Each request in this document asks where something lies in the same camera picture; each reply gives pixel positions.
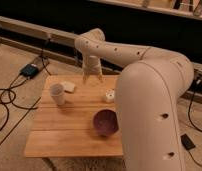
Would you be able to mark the long wooden beam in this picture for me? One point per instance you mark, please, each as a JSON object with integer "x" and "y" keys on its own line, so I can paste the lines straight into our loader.
{"x": 44, "y": 33}

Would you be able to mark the beige cylindrical gripper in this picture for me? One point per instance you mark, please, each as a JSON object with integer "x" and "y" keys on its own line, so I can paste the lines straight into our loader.
{"x": 91, "y": 66}

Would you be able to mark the wooden table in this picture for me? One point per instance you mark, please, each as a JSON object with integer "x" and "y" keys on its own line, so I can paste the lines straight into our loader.
{"x": 67, "y": 130}

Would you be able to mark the black device on floor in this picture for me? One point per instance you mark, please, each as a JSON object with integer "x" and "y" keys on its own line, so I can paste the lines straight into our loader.
{"x": 187, "y": 142}

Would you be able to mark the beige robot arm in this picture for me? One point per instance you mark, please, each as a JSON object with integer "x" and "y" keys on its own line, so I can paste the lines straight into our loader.
{"x": 146, "y": 93}

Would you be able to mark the white paper cup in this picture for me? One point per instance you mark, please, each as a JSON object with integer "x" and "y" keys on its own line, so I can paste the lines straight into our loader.
{"x": 57, "y": 93}

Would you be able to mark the black power adapter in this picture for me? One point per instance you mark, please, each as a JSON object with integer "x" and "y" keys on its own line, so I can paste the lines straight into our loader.
{"x": 29, "y": 71}

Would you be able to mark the purple bowl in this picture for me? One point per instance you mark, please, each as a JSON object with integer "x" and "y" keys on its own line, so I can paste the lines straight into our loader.
{"x": 105, "y": 122}

